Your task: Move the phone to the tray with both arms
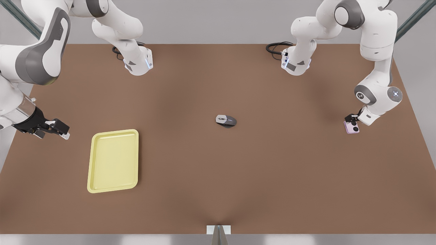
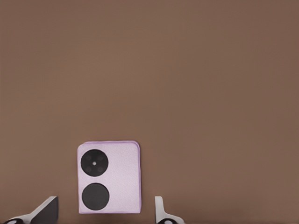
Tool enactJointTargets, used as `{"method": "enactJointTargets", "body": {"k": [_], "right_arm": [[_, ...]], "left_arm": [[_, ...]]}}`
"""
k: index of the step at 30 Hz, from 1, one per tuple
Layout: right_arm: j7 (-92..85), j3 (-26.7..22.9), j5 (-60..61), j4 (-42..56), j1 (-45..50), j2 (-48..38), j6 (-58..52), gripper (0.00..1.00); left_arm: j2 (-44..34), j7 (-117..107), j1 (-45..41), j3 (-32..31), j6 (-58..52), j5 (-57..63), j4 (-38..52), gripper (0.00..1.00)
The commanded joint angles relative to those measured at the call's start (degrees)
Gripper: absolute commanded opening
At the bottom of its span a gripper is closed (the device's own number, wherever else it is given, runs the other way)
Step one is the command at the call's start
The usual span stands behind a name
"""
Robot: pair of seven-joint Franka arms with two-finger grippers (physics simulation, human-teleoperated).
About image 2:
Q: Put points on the lilac flip phone, black circles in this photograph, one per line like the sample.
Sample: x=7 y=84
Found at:
x=123 y=177

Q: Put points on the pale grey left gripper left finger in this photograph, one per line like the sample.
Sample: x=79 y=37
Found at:
x=44 y=210

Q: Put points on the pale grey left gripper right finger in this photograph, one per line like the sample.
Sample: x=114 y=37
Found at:
x=160 y=211

